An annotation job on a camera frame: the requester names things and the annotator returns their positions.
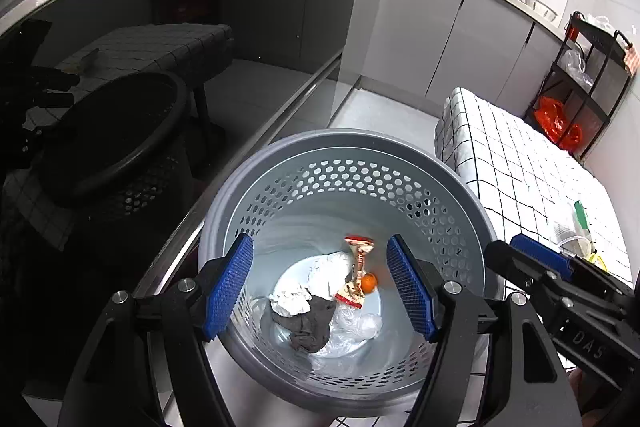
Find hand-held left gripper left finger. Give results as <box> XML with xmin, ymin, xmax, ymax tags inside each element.
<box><xmin>57</xmin><ymin>232</ymin><xmax>255</xmax><ymax>427</ymax></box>

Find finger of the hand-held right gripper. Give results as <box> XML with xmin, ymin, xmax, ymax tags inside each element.
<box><xmin>510</xmin><ymin>233</ymin><xmax>574</xmax><ymax>280</ymax></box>
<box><xmin>484</xmin><ymin>239</ymin><xmax>576</xmax><ymax>313</ymax></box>

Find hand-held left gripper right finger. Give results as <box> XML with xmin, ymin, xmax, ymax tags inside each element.
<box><xmin>386</xmin><ymin>234</ymin><xmax>583</xmax><ymax>427</ymax></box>

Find red brown snack wrapper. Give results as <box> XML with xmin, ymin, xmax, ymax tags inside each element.
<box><xmin>334</xmin><ymin>234</ymin><xmax>376</xmax><ymax>310</ymax></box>

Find white paper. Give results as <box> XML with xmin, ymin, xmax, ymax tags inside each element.
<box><xmin>267</xmin><ymin>252</ymin><xmax>353</xmax><ymax>315</ymax></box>

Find black cloth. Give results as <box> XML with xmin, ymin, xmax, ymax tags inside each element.
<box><xmin>272</xmin><ymin>294</ymin><xmax>337</xmax><ymax>353</ymax></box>

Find grey perforated plastic basket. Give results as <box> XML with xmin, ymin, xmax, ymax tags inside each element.
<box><xmin>197</xmin><ymin>128</ymin><xmax>506</xmax><ymax>400</ymax></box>

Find white black checked tablecloth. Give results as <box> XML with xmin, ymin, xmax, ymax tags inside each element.
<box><xmin>434</xmin><ymin>87</ymin><xmax>633</xmax><ymax>303</ymax></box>

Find red plastic bag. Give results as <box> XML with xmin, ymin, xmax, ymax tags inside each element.
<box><xmin>534</xmin><ymin>97</ymin><xmax>583</xmax><ymax>151</ymax></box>

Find black metal shelf rack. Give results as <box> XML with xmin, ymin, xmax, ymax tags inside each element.
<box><xmin>525</xmin><ymin>11</ymin><xmax>633</xmax><ymax>162</ymax></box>

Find grey kitchen cabinets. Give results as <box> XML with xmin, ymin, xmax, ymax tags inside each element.
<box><xmin>330</xmin><ymin>0</ymin><xmax>566</xmax><ymax>118</ymax></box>

